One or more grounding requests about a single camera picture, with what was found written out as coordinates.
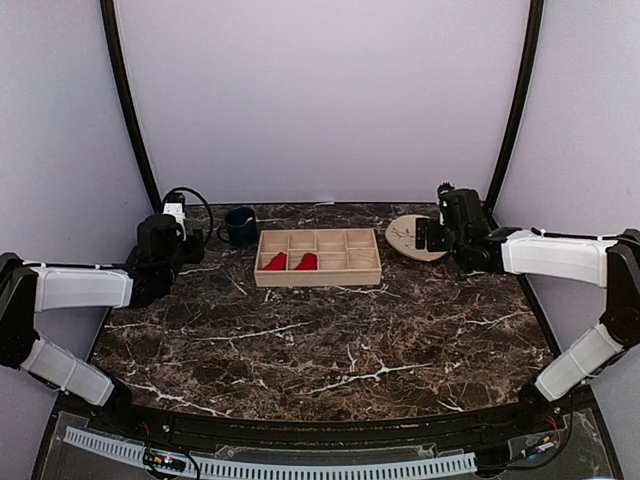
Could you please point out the red santa sock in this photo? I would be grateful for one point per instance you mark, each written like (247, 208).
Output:
(308, 262)

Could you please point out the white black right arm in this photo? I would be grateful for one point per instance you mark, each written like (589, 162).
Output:
(463, 229)

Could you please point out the wooden compartment tray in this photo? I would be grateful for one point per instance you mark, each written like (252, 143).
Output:
(346, 257)

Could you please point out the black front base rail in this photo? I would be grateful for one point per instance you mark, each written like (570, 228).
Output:
(179, 423)

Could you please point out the white slotted cable duct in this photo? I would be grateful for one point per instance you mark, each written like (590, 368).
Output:
(236, 462)

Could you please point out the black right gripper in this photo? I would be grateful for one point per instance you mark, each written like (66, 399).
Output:
(433, 243)

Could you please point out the round beige decorated plate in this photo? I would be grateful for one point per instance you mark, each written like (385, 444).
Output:
(400, 234)

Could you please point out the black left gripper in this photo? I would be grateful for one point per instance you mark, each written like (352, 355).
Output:
(196, 252)

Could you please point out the plain red sock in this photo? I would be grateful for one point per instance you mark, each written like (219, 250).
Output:
(277, 263)

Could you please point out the black corner post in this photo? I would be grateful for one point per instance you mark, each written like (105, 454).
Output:
(521, 90)
(128, 109)

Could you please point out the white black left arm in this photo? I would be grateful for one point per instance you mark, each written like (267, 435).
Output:
(28, 288)

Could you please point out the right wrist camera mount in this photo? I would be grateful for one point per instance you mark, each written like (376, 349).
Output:
(447, 204)

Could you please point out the dark blue mug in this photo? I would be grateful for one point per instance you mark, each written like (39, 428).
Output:
(239, 228)

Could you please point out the black left corner post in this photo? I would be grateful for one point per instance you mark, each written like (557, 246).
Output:
(128, 109)

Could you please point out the black right corner post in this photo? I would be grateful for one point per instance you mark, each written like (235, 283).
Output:
(521, 90)

